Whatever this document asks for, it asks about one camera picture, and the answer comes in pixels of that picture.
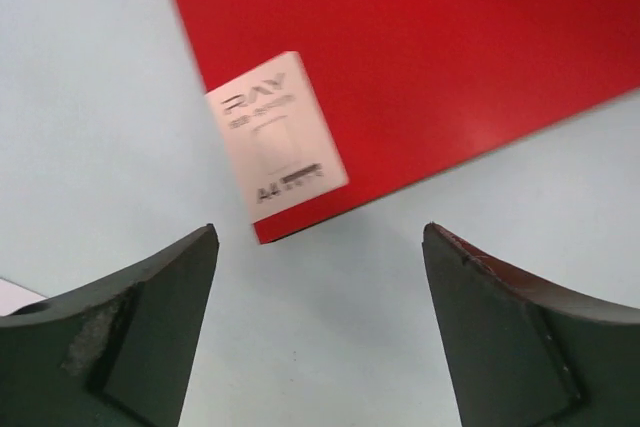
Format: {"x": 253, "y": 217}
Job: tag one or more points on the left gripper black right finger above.
{"x": 523, "y": 351}

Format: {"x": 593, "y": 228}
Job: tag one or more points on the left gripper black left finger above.
{"x": 118, "y": 351}

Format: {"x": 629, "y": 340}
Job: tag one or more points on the red and black file folder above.
{"x": 410, "y": 88}

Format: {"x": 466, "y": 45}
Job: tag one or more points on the printed text paper sheet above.
{"x": 14, "y": 297}

